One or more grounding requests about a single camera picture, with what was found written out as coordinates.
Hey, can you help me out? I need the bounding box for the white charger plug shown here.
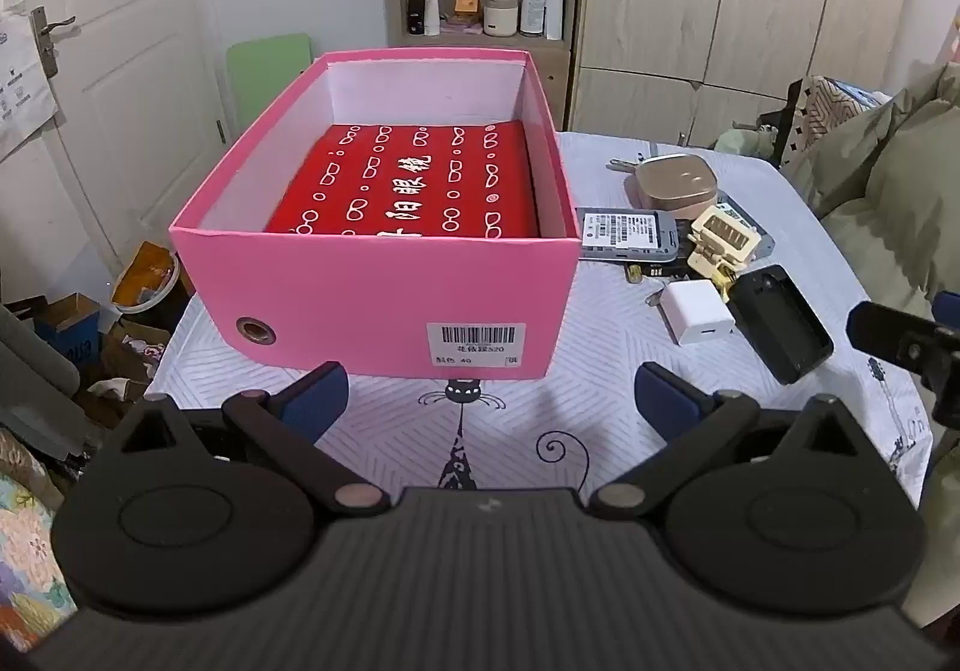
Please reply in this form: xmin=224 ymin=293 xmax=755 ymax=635
xmin=658 ymin=279 xmax=737 ymax=347

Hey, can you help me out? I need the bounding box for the patterned beige cushion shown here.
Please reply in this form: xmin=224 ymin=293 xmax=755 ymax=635
xmin=787 ymin=74 xmax=890 ymax=154

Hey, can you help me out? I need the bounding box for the light wooden wardrobe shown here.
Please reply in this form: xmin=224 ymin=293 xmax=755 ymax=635
xmin=566 ymin=0 xmax=960 ymax=151

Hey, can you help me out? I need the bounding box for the floral blanket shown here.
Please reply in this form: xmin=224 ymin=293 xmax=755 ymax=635
xmin=0 ymin=427 xmax=80 ymax=653

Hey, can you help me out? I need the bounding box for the bin with orange bag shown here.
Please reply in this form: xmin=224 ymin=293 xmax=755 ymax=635
xmin=111 ymin=239 xmax=196 ymax=312

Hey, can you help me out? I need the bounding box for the green folding table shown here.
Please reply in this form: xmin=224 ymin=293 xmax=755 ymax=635
xmin=226 ymin=33 xmax=314 ymax=139

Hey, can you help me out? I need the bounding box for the black battery charger cradle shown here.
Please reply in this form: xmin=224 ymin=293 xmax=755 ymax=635
xmin=727 ymin=264 xmax=835 ymax=385

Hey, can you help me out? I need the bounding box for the pink and gold compact case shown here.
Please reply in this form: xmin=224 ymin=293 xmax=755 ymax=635
xmin=626 ymin=155 xmax=719 ymax=216

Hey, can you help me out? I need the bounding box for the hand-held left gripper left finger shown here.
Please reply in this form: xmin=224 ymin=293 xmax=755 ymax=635
xmin=94 ymin=362 xmax=391 ymax=518

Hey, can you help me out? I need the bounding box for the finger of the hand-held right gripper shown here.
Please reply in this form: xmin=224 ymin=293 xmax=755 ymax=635
xmin=849 ymin=292 xmax=960 ymax=428

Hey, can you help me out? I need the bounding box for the pink cardboard box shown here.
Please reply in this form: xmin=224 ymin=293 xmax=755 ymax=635
xmin=169 ymin=47 xmax=582 ymax=381

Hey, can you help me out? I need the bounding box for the white door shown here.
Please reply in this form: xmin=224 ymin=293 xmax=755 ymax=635
xmin=0 ymin=0 xmax=226 ymax=282

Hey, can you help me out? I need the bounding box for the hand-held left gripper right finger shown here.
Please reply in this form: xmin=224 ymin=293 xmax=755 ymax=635
xmin=589 ymin=363 xmax=890 ymax=522

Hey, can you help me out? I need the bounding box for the blue cardboard box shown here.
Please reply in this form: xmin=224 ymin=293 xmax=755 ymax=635
xmin=34 ymin=293 xmax=106 ymax=372

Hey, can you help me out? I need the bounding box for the metal door handle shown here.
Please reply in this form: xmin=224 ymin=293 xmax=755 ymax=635
xmin=28 ymin=5 xmax=77 ymax=79

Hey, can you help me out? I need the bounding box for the olive green coat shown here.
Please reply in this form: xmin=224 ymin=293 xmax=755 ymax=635
xmin=780 ymin=62 xmax=960 ymax=342

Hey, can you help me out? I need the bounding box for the white wall poster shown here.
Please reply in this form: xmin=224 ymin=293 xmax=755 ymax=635
xmin=0 ymin=2 xmax=61 ymax=163

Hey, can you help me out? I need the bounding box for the brown cardboard box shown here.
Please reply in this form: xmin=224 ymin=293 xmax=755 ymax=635
xmin=101 ymin=318 xmax=173 ymax=402

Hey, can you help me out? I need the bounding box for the red printed bag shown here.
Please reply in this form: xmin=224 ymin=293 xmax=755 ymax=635
xmin=266 ymin=122 xmax=541 ymax=241

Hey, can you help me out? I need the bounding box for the grey chair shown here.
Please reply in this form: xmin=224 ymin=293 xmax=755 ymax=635
xmin=0 ymin=299 xmax=102 ymax=462

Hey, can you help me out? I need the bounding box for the white cream jar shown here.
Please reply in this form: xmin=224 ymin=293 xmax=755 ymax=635
xmin=484 ymin=0 xmax=520 ymax=37

